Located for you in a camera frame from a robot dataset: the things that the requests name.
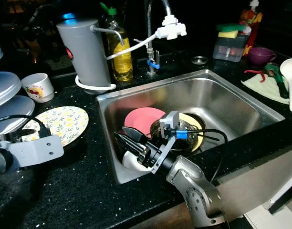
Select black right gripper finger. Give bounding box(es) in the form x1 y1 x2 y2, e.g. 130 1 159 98
114 132 145 161
124 127 151 146

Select green black kitchen tool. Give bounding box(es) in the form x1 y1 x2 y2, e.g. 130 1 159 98
263 62 291 100

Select pink plate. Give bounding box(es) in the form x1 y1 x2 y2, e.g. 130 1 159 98
123 107 167 137

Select white bowl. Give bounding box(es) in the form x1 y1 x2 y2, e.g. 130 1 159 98
122 150 154 174

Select floral yellow plate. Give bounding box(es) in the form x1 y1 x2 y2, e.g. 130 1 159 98
34 105 90 147

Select steel bowl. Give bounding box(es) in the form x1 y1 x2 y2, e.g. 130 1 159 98
149 117 185 140

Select white printed mug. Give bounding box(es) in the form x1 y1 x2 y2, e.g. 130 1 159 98
20 73 55 104

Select blue faucet clip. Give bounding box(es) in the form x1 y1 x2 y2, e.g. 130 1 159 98
148 59 161 70

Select stainless steel sink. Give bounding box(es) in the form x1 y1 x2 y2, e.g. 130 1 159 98
95 69 286 185

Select grey cylindrical water purifier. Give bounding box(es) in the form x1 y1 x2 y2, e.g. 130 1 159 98
56 19 117 90

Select chrome sink faucet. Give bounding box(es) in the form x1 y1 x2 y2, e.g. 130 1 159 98
146 0 172 77

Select small round metal lid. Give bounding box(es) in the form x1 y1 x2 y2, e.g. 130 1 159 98
190 55 209 65

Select white faucet diverter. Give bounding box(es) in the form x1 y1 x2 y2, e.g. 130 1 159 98
155 15 188 41

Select white cabinet front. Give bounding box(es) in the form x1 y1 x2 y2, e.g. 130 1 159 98
218 153 292 229

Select clear sponge holder box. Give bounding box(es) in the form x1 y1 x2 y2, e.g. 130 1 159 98
212 33 250 62

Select light green cloth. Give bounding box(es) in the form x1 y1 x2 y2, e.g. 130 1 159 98
241 71 292 106

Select yellow green sponge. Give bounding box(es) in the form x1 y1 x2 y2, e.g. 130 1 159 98
216 23 246 39

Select purple cup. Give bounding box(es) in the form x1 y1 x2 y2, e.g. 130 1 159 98
247 46 278 67

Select white ladle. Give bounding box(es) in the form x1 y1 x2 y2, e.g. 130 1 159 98
279 58 292 113

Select red pump soap bottle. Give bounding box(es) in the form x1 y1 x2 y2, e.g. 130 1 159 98
239 0 264 56

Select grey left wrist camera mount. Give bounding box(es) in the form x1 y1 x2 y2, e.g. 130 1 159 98
0 135 65 170

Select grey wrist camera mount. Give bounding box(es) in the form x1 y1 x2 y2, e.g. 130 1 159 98
152 111 180 175
0 135 65 170

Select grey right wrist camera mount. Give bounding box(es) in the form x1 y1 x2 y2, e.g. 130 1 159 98
152 111 180 175

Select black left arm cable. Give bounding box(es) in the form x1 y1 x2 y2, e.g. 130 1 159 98
0 114 47 138

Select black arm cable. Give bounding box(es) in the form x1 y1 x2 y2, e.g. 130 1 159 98
0 114 47 138
179 128 229 185

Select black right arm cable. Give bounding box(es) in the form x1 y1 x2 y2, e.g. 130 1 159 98
179 128 229 185

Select white purifier hose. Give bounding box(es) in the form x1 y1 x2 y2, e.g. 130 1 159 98
75 32 162 93

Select red handled small tool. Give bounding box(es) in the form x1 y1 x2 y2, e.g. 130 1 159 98
244 69 269 83

